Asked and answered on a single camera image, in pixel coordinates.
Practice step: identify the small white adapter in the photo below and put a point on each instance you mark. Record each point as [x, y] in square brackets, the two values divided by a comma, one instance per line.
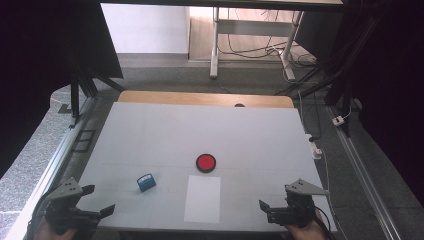
[338, 120]

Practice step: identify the black metal stand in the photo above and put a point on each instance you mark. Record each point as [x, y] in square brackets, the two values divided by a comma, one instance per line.
[346, 110]

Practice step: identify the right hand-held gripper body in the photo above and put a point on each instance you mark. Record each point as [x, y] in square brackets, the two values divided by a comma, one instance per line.
[301, 188]

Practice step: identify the person's left hand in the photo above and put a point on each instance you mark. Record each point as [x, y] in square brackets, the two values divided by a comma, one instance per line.
[50, 235]

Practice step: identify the aluminium floor rail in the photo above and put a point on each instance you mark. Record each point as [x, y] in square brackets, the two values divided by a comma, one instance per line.
[363, 173]
[50, 170]

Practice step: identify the blue stamp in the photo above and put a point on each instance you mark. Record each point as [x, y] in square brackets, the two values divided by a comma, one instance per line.
[146, 183]

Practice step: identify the white power strip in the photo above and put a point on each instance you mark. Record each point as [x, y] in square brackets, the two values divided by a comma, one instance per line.
[315, 150]

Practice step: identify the white table mat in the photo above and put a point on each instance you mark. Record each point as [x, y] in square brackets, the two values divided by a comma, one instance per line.
[200, 133]

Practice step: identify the round red ink pad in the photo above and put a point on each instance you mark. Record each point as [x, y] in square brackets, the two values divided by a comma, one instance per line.
[206, 162]

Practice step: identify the black tripod stand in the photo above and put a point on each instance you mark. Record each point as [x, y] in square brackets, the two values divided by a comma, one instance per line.
[75, 96]

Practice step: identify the person's right hand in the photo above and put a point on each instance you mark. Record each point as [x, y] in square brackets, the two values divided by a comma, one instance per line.
[310, 233]

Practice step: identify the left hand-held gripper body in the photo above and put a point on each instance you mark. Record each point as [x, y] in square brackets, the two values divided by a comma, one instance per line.
[65, 191]

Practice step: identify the black curtain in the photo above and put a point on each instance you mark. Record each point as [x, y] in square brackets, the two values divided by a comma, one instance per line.
[393, 66]
[26, 50]

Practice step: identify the white metal desk frame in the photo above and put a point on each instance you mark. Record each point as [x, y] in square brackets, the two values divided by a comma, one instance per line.
[250, 28]

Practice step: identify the white paper sheet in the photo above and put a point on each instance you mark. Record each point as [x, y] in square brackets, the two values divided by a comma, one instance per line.
[202, 200]

